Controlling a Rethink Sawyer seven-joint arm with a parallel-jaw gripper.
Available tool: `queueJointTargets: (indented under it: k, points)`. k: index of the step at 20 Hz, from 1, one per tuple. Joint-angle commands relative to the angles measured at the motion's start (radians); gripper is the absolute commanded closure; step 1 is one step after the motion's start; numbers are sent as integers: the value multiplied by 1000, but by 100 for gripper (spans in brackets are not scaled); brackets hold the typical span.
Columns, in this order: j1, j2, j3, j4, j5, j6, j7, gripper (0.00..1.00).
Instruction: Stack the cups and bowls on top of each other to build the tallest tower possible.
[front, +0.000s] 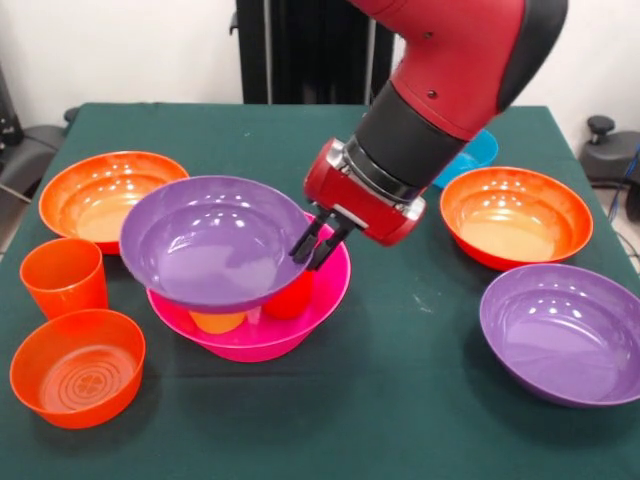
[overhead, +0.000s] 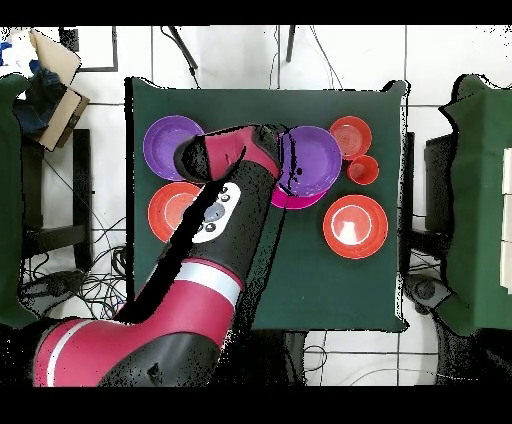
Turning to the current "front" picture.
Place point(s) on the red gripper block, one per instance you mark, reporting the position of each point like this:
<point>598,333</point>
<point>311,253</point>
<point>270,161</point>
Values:
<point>360,200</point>

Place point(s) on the red cup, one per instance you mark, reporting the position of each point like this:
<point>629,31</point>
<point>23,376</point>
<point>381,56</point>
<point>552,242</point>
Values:
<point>287,302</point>

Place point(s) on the purple bowl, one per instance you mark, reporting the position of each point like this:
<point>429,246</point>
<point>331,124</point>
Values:
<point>560,335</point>
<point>210,245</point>

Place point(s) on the large pink bowl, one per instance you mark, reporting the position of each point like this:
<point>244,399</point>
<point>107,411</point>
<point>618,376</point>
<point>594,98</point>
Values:
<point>260,340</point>

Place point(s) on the yellow cup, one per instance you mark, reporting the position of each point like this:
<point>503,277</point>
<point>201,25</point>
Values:
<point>217,322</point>

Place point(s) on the blue bowl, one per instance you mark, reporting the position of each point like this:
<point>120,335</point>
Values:
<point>475,155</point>

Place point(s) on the large orange bowl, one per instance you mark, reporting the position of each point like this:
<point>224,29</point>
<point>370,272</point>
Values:
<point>520,220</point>
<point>85,200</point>

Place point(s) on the small orange bowl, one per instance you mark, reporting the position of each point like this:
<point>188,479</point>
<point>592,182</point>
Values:
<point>75,380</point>

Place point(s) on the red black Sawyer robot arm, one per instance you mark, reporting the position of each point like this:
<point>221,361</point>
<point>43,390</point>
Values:
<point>450,75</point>

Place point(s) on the dark green tablecloth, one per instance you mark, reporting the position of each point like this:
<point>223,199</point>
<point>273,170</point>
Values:
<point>320,415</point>

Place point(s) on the orange cup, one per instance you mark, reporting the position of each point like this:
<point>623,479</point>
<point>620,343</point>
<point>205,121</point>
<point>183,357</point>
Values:
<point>65,290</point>

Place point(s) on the black side stand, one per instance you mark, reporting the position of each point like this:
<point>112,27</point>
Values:
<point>15,170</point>

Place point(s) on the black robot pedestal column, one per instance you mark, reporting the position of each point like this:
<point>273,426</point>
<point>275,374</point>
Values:
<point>310,50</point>

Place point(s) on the black pedestal leg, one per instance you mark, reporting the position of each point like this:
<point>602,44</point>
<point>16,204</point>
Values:
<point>610,155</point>
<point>42,142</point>

